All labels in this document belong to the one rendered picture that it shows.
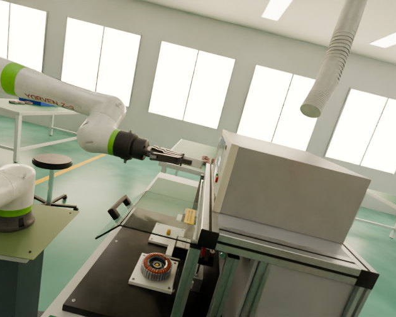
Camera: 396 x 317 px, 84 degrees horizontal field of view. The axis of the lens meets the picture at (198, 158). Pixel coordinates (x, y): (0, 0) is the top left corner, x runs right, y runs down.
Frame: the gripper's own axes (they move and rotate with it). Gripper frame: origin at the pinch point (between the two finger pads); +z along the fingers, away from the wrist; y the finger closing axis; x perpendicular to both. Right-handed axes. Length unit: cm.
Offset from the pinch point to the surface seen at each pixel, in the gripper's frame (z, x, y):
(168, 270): 1.0, -39.0, 6.0
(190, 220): 4.0, -14.1, 13.3
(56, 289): -70, -121, -48
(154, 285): -2.2, -42.5, 10.6
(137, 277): -8.5, -42.5, 8.9
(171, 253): 0.6, -32.6, 5.5
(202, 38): -59, 165, -469
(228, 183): 11.6, 0.0, 14.2
